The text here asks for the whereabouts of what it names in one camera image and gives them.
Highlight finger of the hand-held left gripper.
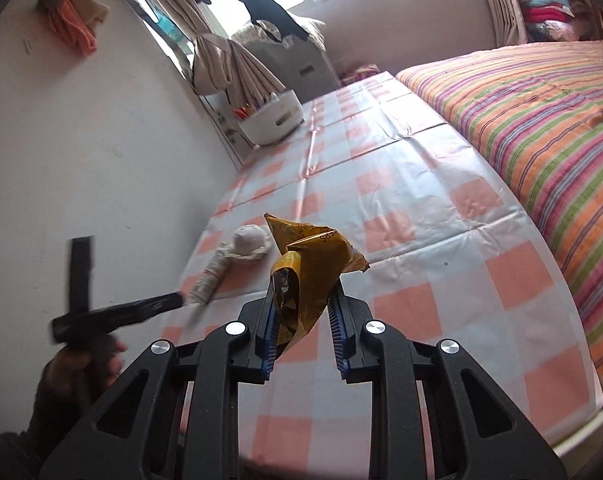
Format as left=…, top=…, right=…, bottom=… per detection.
left=130, top=290, right=187, bottom=319

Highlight black hanging garment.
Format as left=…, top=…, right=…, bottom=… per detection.
left=232, top=0, right=313, bottom=44

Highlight white plastic cabinet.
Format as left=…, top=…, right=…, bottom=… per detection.
left=242, top=25, right=340, bottom=94

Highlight striped beige curtain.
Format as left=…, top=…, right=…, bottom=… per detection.
left=474, top=0, right=528, bottom=47
left=116, top=0, right=283, bottom=107

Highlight white plastic basket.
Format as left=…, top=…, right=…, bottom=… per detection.
left=236, top=89, right=305, bottom=147

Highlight striped bed sheet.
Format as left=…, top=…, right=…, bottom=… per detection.
left=396, top=39, right=603, bottom=397

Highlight yellow snack wrapper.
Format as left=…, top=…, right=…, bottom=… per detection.
left=264, top=212, right=371, bottom=361

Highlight person's left forearm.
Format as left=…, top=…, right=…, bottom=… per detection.
left=0, top=385, right=90, bottom=480

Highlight red patterned cloth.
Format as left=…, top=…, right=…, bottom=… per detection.
left=339, top=62, right=380, bottom=86

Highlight orange and beige rags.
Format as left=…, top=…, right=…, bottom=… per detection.
left=36, top=0, right=110, bottom=56

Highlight pink checkered tablecloth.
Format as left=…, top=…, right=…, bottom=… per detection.
left=159, top=71, right=603, bottom=480

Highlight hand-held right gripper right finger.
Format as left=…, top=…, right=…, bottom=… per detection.
left=326, top=280, right=567, bottom=480

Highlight stack of folded blankets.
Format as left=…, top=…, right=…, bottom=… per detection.
left=501, top=0, right=595, bottom=44

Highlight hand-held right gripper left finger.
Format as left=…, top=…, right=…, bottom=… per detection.
left=39, top=287, right=282, bottom=480

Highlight person's left hand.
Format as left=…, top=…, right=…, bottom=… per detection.
left=42, top=335, right=128, bottom=411

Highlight crumpled white tissue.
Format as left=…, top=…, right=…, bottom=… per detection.
left=232, top=224, right=273, bottom=262

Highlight printed paper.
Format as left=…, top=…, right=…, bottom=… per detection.
left=189, top=242, right=235, bottom=307

